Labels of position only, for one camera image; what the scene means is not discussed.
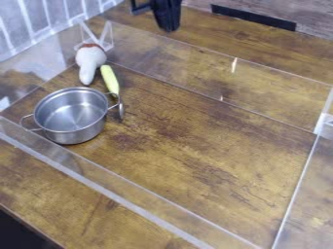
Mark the clear acrylic stand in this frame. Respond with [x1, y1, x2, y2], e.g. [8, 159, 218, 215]
[73, 20, 115, 52]

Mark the white plush toy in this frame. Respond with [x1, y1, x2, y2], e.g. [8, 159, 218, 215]
[75, 44, 107, 86]

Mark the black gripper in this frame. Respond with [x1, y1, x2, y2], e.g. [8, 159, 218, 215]
[129, 0, 182, 31]

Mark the small steel pot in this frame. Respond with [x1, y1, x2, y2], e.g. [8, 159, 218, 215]
[20, 87, 119, 145]

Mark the black strip on table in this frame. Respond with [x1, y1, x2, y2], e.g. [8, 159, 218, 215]
[211, 4, 297, 31]

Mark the green handled metal spoon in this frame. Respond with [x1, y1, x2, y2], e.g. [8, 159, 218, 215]
[100, 64, 124, 119]

